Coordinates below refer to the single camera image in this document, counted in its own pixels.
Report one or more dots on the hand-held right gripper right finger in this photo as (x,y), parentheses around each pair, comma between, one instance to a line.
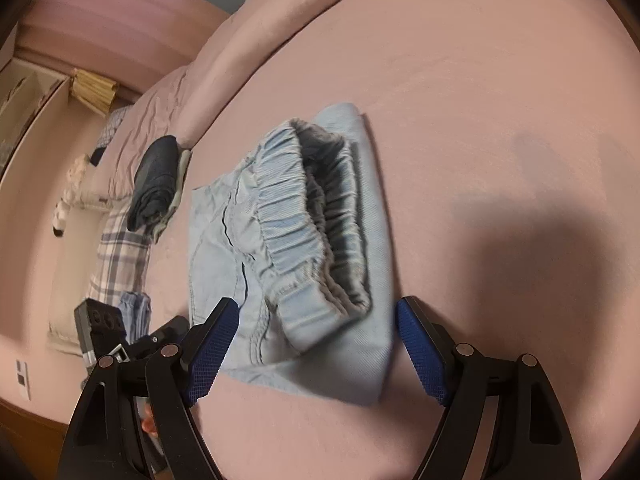
(420,355)

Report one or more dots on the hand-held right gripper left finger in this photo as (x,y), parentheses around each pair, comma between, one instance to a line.
(215,345)

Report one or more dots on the light blue denim pants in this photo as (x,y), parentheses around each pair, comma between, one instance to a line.
(310,240)

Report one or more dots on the plaid pants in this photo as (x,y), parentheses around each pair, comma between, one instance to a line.
(120,255)

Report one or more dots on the blue denim garment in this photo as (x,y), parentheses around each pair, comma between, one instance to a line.
(135,312)

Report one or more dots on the white cloth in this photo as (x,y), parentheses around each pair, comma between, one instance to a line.
(70,185)

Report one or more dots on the light green folded cloth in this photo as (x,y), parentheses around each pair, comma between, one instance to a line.
(178,195)

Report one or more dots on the dark grey folded clothing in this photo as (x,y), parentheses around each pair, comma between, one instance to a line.
(152,180)

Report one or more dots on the blue checked cloth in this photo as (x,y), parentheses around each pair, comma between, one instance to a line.
(112,130)

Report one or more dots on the pink duvet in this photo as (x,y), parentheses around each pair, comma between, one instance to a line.
(150,125)

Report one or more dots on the woven straw bundle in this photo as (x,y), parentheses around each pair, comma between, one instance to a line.
(92,90)

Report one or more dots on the white shelf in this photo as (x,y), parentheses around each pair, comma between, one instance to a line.
(30,95)

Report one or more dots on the pink bed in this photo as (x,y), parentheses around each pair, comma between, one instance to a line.
(450,110)

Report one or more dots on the pink curtain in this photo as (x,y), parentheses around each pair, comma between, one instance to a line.
(110,10)

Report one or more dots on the white wall outlet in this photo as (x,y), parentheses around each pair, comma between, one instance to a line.
(23,377)

